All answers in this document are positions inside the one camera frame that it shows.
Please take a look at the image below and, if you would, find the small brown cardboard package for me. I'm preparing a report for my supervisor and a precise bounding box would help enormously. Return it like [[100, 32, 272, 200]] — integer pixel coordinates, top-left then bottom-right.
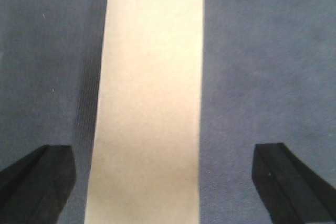
[[85, 0, 204, 223]]

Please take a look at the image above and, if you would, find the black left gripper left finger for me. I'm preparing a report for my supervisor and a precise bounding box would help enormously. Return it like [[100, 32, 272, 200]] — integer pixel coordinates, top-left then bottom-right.
[[1, 145, 76, 223]]

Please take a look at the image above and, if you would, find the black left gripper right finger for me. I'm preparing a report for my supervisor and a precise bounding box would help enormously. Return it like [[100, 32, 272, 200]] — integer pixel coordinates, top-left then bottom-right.
[[251, 143, 335, 223]]

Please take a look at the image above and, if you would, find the dark grey table mat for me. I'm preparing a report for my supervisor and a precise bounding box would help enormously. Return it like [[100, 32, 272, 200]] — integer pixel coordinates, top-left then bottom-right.
[[1, 0, 335, 223]]

